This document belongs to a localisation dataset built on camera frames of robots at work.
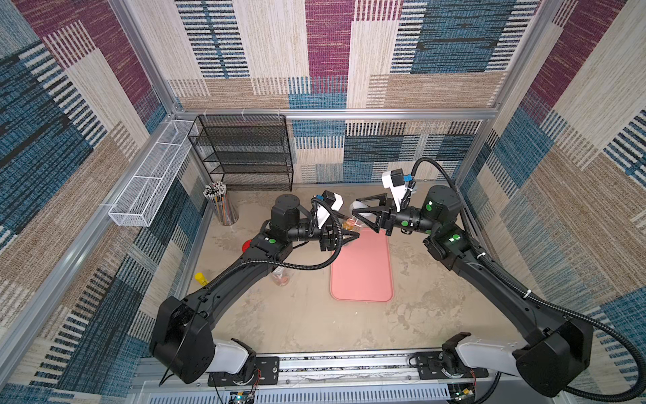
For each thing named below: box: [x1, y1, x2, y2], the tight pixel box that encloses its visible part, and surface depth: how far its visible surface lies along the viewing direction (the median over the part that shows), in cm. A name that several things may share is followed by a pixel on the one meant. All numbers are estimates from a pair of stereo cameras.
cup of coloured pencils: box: [202, 180, 240, 227], surface depth 98 cm
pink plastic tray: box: [330, 227, 393, 303], surface depth 93 cm
